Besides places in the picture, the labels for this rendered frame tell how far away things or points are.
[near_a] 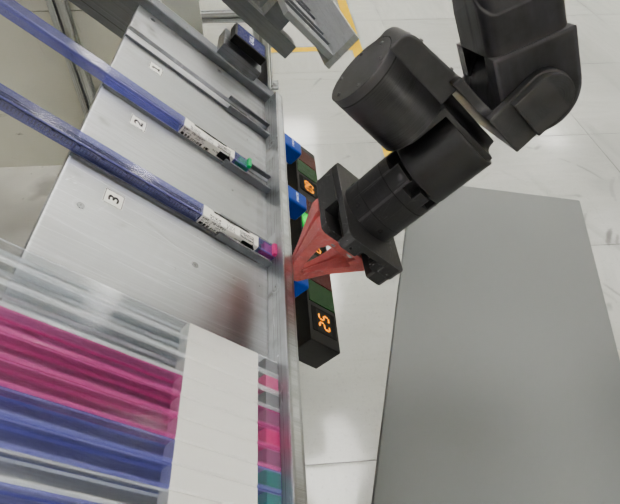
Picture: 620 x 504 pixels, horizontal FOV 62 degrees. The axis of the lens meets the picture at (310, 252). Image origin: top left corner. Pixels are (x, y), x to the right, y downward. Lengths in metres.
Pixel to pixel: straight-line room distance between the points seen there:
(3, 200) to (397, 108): 0.60
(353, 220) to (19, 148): 1.53
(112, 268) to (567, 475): 0.42
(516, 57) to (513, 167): 1.61
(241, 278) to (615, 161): 1.86
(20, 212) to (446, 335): 0.57
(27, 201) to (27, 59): 0.91
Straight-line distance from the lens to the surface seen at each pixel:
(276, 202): 0.53
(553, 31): 0.40
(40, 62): 1.67
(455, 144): 0.40
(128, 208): 0.42
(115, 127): 0.48
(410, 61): 0.38
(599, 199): 1.96
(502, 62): 0.39
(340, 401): 1.23
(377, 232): 0.43
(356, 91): 0.36
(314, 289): 0.53
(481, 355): 0.59
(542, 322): 0.65
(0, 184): 0.86
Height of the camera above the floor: 1.07
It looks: 44 degrees down
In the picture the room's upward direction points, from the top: straight up
